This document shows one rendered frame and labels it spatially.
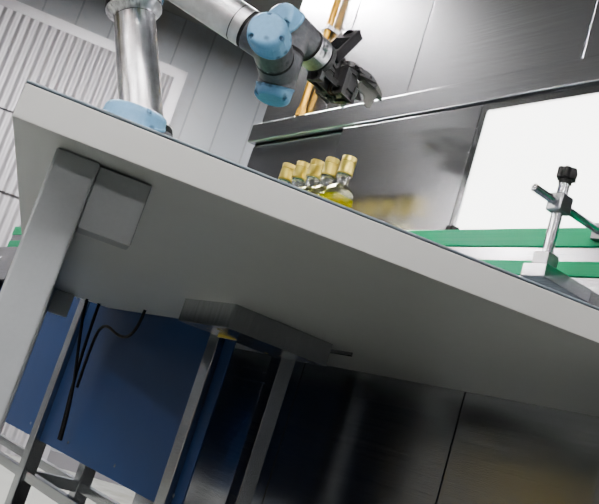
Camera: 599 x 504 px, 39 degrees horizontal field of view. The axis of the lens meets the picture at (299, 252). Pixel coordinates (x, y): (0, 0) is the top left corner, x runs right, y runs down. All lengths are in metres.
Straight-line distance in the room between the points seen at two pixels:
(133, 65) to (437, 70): 0.75
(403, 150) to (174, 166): 1.28
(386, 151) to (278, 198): 1.28
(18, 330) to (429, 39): 1.59
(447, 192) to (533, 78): 0.29
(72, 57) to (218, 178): 4.54
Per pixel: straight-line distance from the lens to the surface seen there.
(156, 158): 0.75
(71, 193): 0.78
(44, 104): 0.75
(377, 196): 1.98
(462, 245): 1.49
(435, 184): 1.86
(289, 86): 1.68
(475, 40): 2.05
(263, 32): 1.55
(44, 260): 0.77
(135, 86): 1.72
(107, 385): 2.17
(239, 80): 5.45
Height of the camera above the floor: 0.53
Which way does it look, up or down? 12 degrees up
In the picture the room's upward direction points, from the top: 18 degrees clockwise
